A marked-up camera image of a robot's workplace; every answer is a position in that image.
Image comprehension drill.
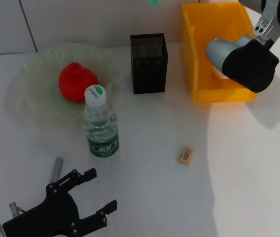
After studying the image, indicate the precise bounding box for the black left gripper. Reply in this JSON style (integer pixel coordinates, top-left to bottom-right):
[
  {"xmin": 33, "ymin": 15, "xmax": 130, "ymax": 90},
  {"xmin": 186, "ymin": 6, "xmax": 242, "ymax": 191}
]
[{"xmin": 2, "ymin": 168, "xmax": 118, "ymax": 237}]

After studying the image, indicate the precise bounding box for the grey marker pen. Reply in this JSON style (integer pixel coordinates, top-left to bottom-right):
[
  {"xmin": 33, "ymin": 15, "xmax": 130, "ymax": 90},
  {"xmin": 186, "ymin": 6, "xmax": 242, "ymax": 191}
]
[{"xmin": 50, "ymin": 157, "xmax": 64, "ymax": 183}]

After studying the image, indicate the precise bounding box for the green label water bottle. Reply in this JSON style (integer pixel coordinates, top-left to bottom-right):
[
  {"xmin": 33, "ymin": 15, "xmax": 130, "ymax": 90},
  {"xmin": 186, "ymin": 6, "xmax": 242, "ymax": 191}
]
[{"xmin": 82, "ymin": 84, "xmax": 120, "ymax": 158}]

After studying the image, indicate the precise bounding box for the beige eraser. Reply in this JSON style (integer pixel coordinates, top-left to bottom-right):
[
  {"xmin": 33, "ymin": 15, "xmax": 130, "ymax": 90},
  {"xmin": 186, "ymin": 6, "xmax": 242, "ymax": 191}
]
[{"xmin": 178, "ymin": 146, "xmax": 195, "ymax": 165}]

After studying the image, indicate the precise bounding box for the red tomato-shaped toy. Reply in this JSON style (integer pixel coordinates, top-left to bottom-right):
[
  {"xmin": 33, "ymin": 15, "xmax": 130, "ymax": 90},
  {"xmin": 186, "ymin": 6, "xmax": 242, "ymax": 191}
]
[{"xmin": 58, "ymin": 61, "xmax": 99, "ymax": 103}]

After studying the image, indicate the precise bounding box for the white paper ball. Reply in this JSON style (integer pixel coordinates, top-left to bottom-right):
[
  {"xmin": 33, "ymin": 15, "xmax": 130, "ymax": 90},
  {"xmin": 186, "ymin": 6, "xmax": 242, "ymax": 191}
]
[{"xmin": 212, "ymin": 63, "xmax": 229, "ymax": 80}]

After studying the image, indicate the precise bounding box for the black mesh pen holder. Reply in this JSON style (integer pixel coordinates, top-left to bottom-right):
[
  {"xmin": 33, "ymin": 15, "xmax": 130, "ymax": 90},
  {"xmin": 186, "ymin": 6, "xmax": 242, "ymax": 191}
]
[{"xmin": 130, "ymin": 33, "xmax": 168, "ymax": 95}]

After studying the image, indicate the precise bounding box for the green glass fruit plate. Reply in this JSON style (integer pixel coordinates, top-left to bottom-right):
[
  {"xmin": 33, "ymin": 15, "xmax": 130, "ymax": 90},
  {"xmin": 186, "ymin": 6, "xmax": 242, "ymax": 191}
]
[{"xmin": 5, "ymin": 42, "xmax": 122, "ymax": 129}]

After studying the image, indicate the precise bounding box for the yellow plastic bin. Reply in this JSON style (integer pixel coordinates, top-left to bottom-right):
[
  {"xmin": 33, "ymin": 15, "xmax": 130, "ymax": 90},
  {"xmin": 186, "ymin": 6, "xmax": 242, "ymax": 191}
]
[{"xmin": 181, "ymin": 2, "xmax": 258, "ymax": 104}]

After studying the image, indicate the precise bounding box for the left arm metal cable connector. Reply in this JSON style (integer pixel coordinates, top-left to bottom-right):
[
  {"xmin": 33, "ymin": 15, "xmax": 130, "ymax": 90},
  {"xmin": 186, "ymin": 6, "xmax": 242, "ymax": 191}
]
[{"xmin": 8, "ymin": 201, "xmax": 24, "ymax": 219}]

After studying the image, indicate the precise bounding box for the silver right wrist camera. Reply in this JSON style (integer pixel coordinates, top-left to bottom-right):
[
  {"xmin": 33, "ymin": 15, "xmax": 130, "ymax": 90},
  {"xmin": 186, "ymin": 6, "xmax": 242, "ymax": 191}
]
[{"xmin": 206, "ymin": 35, "xmax": 280, "ymax": 93}]

